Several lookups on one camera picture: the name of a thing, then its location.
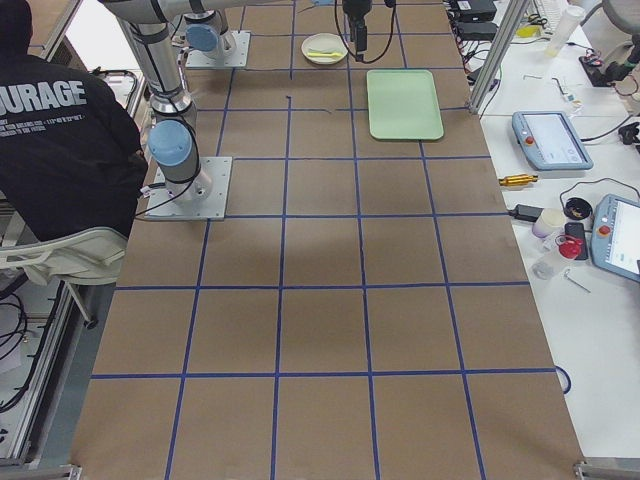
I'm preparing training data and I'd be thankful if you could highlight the red round cap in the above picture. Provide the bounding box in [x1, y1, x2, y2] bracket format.
[557, 235, 583, 260]

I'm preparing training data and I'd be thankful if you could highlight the clear plastic cup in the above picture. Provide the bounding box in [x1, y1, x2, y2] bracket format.
[531, 246, 565, 280]

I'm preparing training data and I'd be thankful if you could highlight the person in black hoodie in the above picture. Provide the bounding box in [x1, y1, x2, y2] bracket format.
[1, 1, 148, 241]

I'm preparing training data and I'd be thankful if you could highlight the white office chair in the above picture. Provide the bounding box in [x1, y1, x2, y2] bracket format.
[1, 227, 127, 328]

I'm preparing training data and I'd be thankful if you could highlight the black power adapter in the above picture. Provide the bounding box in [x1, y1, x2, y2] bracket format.
[508, 204, 544, 223]

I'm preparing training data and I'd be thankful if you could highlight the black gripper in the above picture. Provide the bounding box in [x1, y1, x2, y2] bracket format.
[342, 0, 373, 62]

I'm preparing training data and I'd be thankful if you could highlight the upper blue teach pendant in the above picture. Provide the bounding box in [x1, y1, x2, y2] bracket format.
[511, 111, 593, 171]

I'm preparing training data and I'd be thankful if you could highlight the white round plate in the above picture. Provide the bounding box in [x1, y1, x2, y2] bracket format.
[301, 33, 348, 65]

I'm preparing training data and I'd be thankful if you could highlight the black round dish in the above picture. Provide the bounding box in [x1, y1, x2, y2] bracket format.
[563, 197, 593, 221]

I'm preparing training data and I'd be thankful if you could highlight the aluminium frame post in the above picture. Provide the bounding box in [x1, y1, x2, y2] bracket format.
[467, 0, 529, 114]

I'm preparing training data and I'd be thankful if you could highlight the white lavender cup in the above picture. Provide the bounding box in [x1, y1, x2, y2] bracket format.
[532, 208, 567, 238]

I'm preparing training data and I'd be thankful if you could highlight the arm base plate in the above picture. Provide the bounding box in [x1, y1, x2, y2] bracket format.
[185, 25, 251, 70]
[142, 157, 232, 221]

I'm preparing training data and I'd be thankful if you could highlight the black smartphone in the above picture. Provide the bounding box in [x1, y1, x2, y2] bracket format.
[564, 222, 589, 261]

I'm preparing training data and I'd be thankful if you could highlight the green plastic tray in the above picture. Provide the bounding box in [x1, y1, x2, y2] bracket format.
[366, 69, 444, 141]

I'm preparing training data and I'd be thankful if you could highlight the silver allen key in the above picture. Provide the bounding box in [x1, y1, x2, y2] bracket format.
[563, 269, 591, 294]

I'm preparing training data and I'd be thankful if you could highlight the yellow plastic fork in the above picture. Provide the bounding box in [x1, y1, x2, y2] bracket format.
[307, 50, 346, 58]

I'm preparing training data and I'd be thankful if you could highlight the blue teach pendant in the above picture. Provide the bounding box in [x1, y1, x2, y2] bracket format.
[591, 194, 640, 282]
[511, 111, 593, 171]

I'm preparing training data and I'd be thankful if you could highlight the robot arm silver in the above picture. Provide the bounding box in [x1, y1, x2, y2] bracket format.
[184, 10, 236, 59]
[103, 1, 250, 202]

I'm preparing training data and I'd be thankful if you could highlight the gold metal cylinder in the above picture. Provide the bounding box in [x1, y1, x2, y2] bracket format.
[498, 174, 539, 188]

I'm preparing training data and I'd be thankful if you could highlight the lower blue teach pendant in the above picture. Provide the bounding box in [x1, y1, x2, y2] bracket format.
[591, 194, 640, 282]

